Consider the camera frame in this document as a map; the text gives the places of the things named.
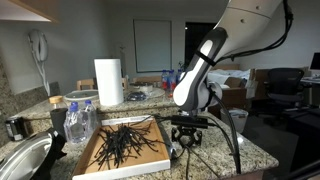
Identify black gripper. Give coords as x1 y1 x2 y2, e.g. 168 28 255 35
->
171 125 203 148

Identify black zip tie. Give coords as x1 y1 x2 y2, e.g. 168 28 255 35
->
138 138 168 146
105 146 112 170
184 148 192 180
131 114 155 127

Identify flat cardboard box white sides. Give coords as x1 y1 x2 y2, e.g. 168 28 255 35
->
71 114 176 180

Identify round trash bin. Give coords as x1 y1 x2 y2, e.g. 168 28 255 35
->
228 107 249 134

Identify Fiji water bottle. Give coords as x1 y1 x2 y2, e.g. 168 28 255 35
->
175 68 184 85
161 69 170 91
168 69 177 92

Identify grey bowl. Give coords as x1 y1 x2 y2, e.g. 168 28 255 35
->
133 82 154 95

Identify white bedding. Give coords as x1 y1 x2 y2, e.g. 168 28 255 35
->
208 68 252 89

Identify wooden chair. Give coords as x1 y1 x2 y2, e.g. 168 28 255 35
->
76 78 98 91
120 77 130 91

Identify white paper towel roll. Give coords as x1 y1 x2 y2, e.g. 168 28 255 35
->
93 58 124 107

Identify clear water bottle blue cap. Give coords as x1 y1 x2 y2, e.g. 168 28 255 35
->
82 99 99 138
63 101 87 144

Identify black office chair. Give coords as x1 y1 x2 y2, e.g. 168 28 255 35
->
264 67 306 113

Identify round plate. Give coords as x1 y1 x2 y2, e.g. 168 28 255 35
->
63 89 100 103

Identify dark desk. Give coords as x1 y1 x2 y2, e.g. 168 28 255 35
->
286 106 320 180

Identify black cylinder cup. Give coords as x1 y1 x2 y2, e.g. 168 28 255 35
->
49 107 69 138

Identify jar with wooden lid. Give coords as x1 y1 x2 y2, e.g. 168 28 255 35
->
48 95 64 109

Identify computer monitor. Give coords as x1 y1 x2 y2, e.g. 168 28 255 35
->
309 52 320 79

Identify black metal can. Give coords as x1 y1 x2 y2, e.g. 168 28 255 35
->
4 115 28 142

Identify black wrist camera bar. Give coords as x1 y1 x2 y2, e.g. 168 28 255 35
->
170 114 218 130

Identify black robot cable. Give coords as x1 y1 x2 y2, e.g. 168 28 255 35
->
206 0 294 175

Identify wall whiteboard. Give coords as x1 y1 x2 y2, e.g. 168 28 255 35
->
133 19 173 74

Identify white wall phone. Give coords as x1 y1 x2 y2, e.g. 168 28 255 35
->
28 29 52 98

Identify wooden wall cabinet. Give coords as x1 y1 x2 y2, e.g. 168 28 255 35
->
0 0 61 24

